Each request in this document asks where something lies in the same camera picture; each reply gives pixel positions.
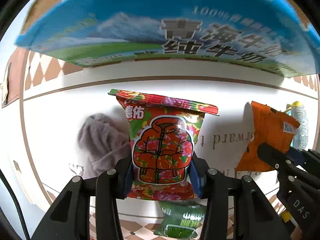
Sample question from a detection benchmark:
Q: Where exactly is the orange snack pack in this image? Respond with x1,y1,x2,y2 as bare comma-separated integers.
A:
235,101,300,172

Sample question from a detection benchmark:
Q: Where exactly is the grey yellow sock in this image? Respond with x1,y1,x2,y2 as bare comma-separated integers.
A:
285,101,309,150

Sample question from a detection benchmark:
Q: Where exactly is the green wipes pack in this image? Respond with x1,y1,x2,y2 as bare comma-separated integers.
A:
154,201,206,239

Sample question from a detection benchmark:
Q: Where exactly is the red floral wipes pack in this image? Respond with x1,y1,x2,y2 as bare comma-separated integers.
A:
109,89,218,200

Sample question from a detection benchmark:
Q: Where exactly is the grey fluffy cloth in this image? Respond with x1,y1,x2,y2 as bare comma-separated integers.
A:
77,113,131,179

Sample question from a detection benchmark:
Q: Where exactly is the brown cardboard box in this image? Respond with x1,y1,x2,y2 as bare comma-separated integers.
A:
16,0,319,77

